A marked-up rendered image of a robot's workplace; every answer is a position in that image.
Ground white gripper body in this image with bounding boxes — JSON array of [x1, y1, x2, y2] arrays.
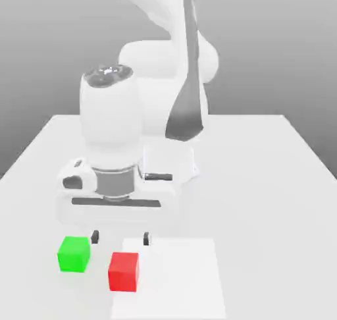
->
[[54, 187, 179, 228]]

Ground small green cube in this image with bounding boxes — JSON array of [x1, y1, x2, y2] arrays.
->
[[57, 236, 91, 274]]

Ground small red cube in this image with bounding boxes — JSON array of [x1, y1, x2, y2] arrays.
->
[[107, 252, 140, 292]]

